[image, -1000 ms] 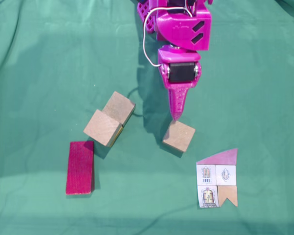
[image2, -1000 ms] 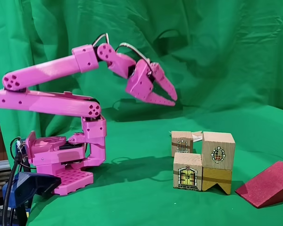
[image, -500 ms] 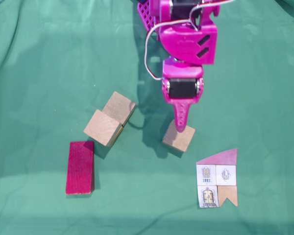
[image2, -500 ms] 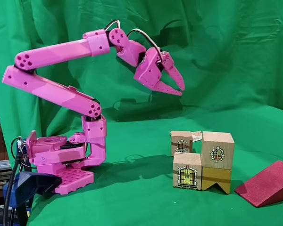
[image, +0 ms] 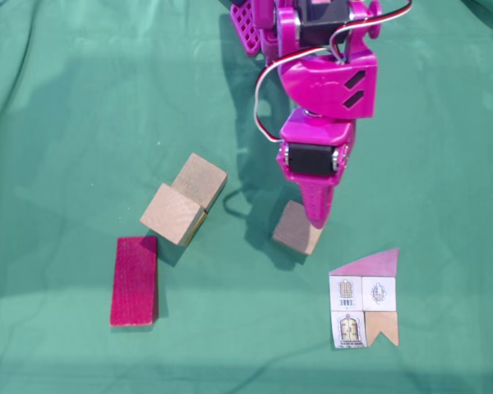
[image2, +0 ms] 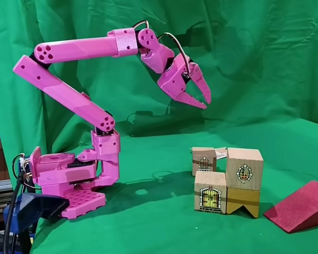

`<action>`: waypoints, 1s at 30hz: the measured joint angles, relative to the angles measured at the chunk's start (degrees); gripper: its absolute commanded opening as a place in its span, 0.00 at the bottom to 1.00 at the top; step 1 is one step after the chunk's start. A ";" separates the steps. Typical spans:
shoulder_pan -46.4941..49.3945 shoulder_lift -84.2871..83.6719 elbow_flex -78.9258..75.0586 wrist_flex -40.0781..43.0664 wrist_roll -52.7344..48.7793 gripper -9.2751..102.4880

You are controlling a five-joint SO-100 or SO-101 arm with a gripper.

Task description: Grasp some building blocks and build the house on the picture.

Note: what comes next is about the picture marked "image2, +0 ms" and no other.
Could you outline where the wooden block balcony window print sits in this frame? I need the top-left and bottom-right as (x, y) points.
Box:
(191, 147), (218, 177)

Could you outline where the green cloth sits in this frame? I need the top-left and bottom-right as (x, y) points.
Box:
(0, 0), (318, 254)

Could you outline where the wooden block oval window print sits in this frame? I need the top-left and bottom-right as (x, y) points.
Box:
(225, 148), (264, 192)

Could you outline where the wooden block door print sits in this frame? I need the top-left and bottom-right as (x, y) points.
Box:
(193, 170), (228, 214)

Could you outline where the gold notched wooden block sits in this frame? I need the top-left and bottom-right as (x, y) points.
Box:
(226, 187), (261, 219)

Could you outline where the red wooden wedge block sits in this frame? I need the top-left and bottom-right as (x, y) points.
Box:
(263, 180), (318, 234)

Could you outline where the blue black table clamp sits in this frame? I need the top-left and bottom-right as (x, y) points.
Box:
(2, 192), (70, 254)

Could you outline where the gripper motor servo cable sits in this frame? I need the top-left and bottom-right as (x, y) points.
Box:
(158, 32), (191, 78)

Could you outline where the wrist motor servo cable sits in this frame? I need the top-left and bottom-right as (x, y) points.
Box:
(132, 20), (151, 30)

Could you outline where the motor controller board with wires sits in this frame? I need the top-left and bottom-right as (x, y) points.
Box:
(12, 152), (31, 186)

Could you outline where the thick black cable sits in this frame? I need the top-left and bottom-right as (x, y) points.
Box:
(2, 170), (27, 254)

